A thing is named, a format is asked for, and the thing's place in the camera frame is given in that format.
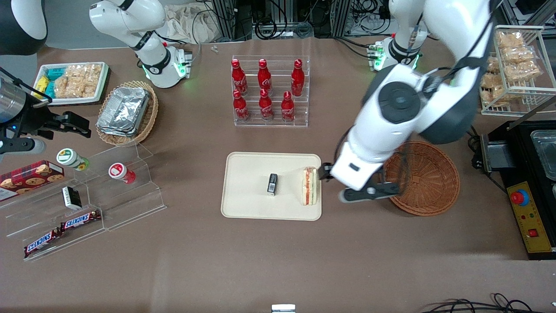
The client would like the clear acrylic stepped shelf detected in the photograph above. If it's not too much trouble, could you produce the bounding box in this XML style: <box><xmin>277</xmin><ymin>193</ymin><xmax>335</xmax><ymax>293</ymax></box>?
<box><xmin>0</xmin><ymin>143</ymin><xmax>167</xmax><ymax>262</ymax></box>

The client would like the red tartan cookie box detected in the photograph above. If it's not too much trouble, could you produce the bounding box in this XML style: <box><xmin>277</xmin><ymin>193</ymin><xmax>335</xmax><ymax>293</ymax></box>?
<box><xmin>0</xmin><ymin>160</ymin><xmax>65</xmax><ymax>202</ymax></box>

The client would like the aluminium foil tray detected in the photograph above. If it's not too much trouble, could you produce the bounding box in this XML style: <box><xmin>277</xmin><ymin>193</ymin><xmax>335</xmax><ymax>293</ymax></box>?
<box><xmin>97</xmin><ymin>124</ymin><xmax>139</xmax><ymax>138</ymax></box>
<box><xmin>96</xmin><ymin>87</ymin><xmax>150</xmax><ymax>134</ymax></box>

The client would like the red strawberry yogurt cup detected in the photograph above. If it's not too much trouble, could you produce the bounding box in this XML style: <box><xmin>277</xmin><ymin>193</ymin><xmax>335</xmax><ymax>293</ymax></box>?
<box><xmin>108</xmin><ymin>163</ymin><xmax>136</xmax><ymax>184</ymax></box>

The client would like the black cable bundle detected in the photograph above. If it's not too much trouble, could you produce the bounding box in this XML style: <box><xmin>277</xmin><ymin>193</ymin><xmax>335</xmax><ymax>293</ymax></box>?
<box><xmin>419</xmin><ymin>293</ymin><xmax>537</xmax><ymax>313</ymax></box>

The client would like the black countertop appliance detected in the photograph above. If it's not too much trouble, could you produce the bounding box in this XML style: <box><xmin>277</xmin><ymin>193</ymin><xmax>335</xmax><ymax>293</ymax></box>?
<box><xmin>480</xmin><ymin>120</ymin><xmax>556</xmax><ymax>261</ymax></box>

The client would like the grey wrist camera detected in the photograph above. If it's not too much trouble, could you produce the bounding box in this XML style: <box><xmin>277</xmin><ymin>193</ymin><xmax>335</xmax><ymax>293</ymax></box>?
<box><xmin>0</xmin><ymin>138</ymin><xmax>46</xmax><ymax>156</ymax></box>
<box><xmin>338</xmin><ymin>182</ymin><xmax>401</xmax><ymax>204</ymax></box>

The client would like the triangle sandwich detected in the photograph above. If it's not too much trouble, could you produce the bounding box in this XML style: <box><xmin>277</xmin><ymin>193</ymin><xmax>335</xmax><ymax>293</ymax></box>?
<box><xmin>302</xmin><ymin>167</ymin><xmax>319</xmax><ymax>206</ymax></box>

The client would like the aluminium equipment frame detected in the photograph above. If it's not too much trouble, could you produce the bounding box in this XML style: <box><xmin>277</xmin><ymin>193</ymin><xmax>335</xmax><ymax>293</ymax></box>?
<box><xmin>211</xmin><ymin>0</ymin><xmax>391</xmax><ymax>40</ymax></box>

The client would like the cream plastic tray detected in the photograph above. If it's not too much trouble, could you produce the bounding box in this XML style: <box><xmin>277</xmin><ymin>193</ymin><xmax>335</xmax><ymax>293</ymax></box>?
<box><xmin>221</xmin><ymin>152</ymin><xmax>322</xmax><ymax>221</ymax></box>

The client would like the round brown wicker basket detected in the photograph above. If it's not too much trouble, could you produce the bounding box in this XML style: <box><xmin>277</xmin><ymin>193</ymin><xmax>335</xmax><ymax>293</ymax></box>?
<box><xmin>382</xmin><ymin>140</ymin><xmax>461</xmax><ymax>217</ymax></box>

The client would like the coiled black cable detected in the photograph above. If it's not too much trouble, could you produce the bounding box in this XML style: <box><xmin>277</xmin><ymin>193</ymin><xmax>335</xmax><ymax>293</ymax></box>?
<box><xmin>254</xmin><ymin>17</ymin><xmax>279</xmax><ymax>40</ymax></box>

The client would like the grey metal block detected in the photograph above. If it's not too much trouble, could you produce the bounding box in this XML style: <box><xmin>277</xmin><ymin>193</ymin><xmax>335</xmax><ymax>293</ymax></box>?
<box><xmin>480</xmin><ymin>133</ymin><xmax>514</xmax><ymax>173</ymax></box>

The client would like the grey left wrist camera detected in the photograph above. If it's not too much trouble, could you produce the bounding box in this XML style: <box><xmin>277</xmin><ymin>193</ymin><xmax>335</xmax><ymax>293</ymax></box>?
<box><xmin>338</xmin><ymin>182</ymin><xmax>401</xmax><ymax>204</ymax></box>

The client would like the clear acrylic bottle rack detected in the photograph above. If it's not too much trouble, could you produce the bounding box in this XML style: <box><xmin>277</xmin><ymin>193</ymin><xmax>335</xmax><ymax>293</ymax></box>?
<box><xmin>232</xmin><ymin>55</ymin><xmax>311</xmax><ymax>128</ymax></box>

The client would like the clear rice cracker packet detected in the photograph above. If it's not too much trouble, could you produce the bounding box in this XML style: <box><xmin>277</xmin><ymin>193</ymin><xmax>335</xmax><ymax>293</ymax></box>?
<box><xmin>54</xmin><ymin>77</ymin><xmax>79</xmax><ymax>99</ymax></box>
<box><xmin>78</xmin><ymin>77</ymin><xmax>103</xmax><ymax>99</ymax></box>
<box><xmin>65</xmin><ymin>64</ymin><xmax>103</xmax><ymax>81</ymax></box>

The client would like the steel pan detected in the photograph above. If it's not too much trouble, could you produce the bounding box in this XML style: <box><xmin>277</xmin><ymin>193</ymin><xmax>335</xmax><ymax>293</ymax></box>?
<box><xmin>530</xmin><ymin>130</ymin><xmax>556</xmax><ymax>181</ymax></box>

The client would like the white wire shelf rack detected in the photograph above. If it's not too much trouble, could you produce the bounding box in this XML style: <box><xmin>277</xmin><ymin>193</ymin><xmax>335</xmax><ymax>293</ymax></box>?
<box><xmin>478</xmin><ymin>25</ymin><xmax>556</xmax><ymax>117</ymax></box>

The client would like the red cola bottle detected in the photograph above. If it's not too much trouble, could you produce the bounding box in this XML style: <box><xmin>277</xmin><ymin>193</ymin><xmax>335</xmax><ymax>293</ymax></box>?
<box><xmin>231</xmin><ymin>59</ymin><xmax>248</xmax><ymax>96</ymax></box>
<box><xmin>259</xmin><ymin>89</ymin><xmax>274</xmax><ymax>121</ymax></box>
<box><xmin>233</xmin><ymin>90</ymin><xmax>250</xmax><ymax>122</ymax></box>
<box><xmin>291</xmin><ymin>59</ymin><xmax>305</xmax><ymax>97</ymax></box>
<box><xmin>281</xmin><ymin>91</ymin><xmax>296</xmax><ymax>123</ymax></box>
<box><xmin>258</xmin><ymin>59</ymin><xmax>273</xmax><ymax>94</ymax></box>

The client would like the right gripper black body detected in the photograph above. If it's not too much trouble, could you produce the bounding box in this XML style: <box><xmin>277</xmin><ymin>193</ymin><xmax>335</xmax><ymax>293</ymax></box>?
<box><xmin>13</xmin><ymin>103</ymin><xmax>66</xmax><ymax>140</ymax></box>

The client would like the oval light wicker basket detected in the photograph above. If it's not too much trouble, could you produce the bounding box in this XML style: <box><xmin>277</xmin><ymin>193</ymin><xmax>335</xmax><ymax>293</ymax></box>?
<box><xmin>96</xmin><ymin>80</ymin><xmax>159</xmax><ymax>146</ymax></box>

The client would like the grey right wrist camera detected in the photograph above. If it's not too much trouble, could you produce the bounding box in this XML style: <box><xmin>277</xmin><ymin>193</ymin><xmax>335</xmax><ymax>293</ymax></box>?
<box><xmin>0</xmin><ymin>138</ymin><xmax>46</xmax><ymax>156</ymax></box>

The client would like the yellow control panel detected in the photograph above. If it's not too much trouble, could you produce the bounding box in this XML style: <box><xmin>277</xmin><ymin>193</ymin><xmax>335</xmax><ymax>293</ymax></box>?
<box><xmin>507</xmin><ymin>182</ymin><xmax>555</xmax><ymax>253</ymax></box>

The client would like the white rectangular snack tray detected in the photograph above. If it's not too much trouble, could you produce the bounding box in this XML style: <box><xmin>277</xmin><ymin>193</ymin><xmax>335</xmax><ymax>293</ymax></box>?
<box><xmin>34</xmin><ymin>62</ymin><xmax>111</xmax><ymax>106</ymax></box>

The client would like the green sunflower cup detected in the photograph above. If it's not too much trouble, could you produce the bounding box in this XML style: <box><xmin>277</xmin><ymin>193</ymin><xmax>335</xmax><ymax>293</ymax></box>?
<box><xmin>56</xmin><ymin>148</ymin><xmax>90</xmax><ymax>171</ymax></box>

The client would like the Snickers chocolate bar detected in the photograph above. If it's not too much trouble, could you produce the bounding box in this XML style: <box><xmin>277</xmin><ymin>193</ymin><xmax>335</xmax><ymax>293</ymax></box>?
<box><xmin>23</xmin><ymin>229</ymin><xmax>62</xmax><ymax>258</ymax></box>
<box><xmin>60</xmin><ymin>210</ymin><xmax>102</xmax><ymax>231</ymax></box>

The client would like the beige crumpled cloth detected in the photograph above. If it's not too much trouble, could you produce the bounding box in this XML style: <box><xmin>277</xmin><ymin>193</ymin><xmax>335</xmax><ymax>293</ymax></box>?
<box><xmin>163</xmin><ymin>3</ymin><xmax>226</xmax><ymax>44</ymax></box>

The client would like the grey metal bar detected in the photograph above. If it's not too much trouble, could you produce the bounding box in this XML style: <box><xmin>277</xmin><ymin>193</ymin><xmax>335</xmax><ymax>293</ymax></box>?
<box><xmin>506</xmin><ymin>93</ymin><xmax>556</xmax><ymax>131</ymax></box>

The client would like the black power cable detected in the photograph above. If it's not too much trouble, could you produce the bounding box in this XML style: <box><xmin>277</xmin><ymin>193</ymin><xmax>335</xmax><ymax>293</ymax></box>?
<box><xmin>467</xmin><ymin>125</ymin><xmax>508</xmax><ymax>194</ymax></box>

